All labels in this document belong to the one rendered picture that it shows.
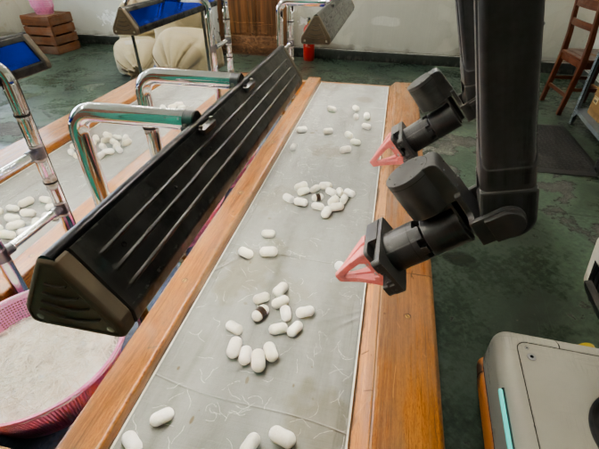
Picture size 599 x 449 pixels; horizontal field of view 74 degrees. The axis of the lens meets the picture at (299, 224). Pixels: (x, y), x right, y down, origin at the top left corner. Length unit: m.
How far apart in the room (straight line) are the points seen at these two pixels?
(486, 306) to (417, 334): 1.24
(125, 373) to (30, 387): 0.15
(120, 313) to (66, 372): 0.44
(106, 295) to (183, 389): 0.36
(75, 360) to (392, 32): 5.00
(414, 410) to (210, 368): 0.30
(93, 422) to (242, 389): 0.20
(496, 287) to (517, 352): 0.66
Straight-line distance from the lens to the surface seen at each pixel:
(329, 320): 0.71
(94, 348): 0.76
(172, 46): 3.91
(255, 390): 0.63
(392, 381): 0.62
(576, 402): 1.36
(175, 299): 0.74
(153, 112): 0.48
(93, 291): 0.31
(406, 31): 5.34
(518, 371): 1.35
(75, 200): 1.14
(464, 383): 1.62
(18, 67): 1.02
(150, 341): 0.69
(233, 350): 0.65
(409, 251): 0.54
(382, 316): 0.69
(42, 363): 0.77
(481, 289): 1.97
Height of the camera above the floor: 1.28
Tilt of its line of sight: 36 degrees down
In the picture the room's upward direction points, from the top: straight up
